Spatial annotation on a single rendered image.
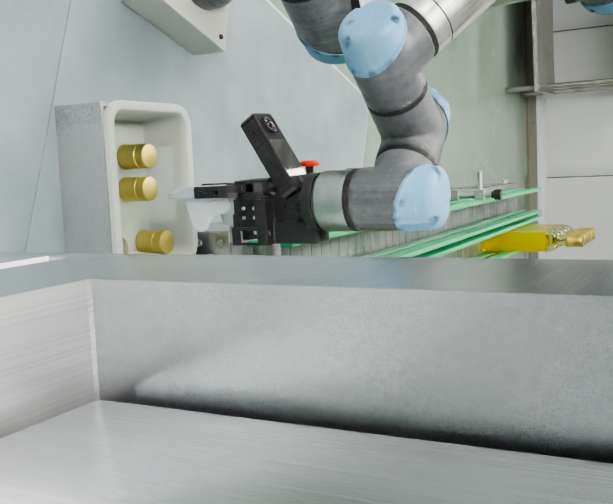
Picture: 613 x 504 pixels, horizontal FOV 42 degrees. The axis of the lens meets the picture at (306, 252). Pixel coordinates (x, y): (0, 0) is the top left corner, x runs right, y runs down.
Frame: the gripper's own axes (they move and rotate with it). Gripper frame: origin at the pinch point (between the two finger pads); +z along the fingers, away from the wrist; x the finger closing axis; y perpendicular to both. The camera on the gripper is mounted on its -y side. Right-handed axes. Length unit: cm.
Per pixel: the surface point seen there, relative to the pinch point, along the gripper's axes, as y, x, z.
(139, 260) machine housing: -3, -76, -54
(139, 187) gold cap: -0.5, -1.5, 7.2
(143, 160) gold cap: -4.2, -0.8, 6.7
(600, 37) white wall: -74, 610, 28
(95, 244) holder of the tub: 6.1, -10.5, 7.8
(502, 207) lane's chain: 20, 168, 0
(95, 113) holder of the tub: -10.5, -9.9, 6.2
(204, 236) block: 7.6, 8.4, 4.1
